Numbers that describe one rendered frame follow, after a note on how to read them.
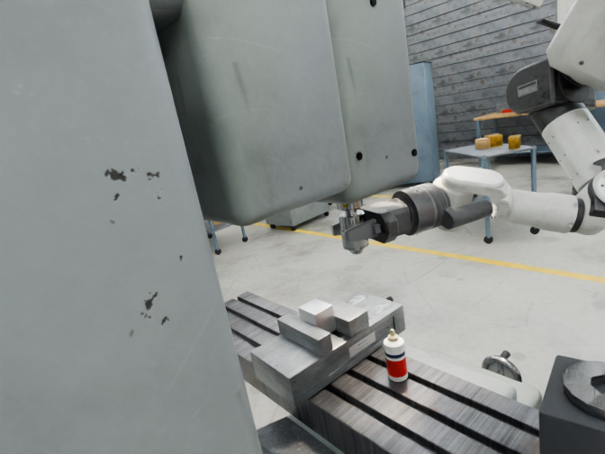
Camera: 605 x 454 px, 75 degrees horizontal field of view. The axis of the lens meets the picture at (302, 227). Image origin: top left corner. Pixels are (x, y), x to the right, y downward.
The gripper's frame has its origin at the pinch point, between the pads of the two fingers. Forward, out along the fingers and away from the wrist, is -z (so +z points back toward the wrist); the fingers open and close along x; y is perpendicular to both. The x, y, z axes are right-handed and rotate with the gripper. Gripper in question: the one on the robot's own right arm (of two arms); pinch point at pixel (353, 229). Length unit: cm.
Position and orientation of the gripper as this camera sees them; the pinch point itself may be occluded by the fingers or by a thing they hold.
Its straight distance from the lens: 72.0
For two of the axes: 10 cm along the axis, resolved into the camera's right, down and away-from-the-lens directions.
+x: 3.7, 1.9, -9.1
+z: 9.1, -2.7, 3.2
